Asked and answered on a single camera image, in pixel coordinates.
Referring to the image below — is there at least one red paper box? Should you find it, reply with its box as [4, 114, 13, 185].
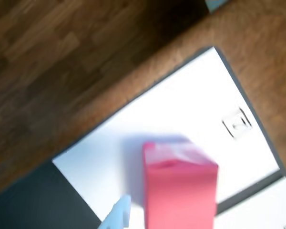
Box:
[142, 141, 219, 229]

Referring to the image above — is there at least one white paper sheet marked 1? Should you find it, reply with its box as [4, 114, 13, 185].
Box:
[214, 177, 286, 229]

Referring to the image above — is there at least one black mat with WROB print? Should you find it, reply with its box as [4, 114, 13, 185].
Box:
[0, 45, 286, 229]

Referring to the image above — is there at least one white paper sheet marked 2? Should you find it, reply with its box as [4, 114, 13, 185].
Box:
[51, 46, 281, 229]

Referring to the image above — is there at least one pale blue object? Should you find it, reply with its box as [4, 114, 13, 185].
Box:
[204, 0, 229, 14]

